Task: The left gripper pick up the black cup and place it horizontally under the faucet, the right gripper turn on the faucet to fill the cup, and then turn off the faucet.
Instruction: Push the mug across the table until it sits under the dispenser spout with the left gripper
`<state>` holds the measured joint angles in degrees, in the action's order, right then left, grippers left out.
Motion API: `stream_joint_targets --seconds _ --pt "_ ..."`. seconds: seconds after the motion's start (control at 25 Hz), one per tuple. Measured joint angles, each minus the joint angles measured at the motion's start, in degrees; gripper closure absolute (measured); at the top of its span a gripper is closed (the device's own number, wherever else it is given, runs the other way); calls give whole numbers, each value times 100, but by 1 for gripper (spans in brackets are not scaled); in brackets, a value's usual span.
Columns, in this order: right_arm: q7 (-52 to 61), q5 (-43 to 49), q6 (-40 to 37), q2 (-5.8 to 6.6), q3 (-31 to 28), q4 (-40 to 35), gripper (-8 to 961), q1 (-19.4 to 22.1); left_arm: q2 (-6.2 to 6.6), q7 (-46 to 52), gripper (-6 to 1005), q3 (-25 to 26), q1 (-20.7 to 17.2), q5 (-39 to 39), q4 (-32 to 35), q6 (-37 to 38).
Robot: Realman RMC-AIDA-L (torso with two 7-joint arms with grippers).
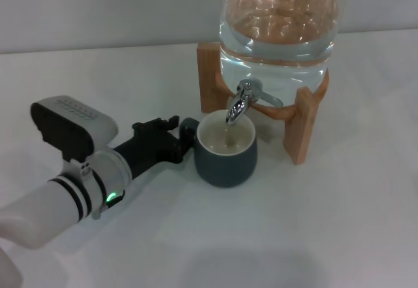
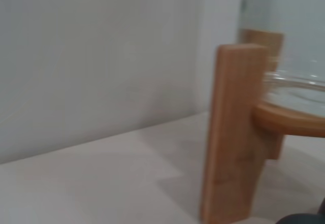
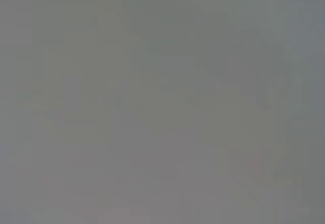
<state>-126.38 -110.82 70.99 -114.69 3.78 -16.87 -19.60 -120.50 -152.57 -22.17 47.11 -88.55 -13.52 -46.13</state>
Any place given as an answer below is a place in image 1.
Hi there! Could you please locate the glass water dispenser jar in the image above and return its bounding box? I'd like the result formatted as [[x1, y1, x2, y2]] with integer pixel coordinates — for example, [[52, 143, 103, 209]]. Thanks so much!
[[217, 0, 344, 93]]

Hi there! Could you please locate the chrome faucet tap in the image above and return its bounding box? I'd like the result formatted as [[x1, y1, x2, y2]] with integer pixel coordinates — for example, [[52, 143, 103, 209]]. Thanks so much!
[[225, 78, 284, 126]]

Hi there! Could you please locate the black cup with white interior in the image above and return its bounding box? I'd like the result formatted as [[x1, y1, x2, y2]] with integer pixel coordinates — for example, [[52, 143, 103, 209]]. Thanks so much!
[[178, 110, 258, 187]]

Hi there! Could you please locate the grey black wrist camera box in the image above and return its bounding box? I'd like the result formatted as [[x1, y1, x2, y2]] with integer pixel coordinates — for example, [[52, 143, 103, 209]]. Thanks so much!
[[31, 95, 118, 162]]

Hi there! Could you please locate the wooden dispenser stand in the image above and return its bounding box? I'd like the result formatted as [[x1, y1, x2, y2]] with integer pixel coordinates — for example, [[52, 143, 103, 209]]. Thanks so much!
[[197, 42, 330, 166]]

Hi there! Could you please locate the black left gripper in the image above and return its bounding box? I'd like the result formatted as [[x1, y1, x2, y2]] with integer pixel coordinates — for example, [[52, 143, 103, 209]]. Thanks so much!
[[113, 115, 193, 180]]

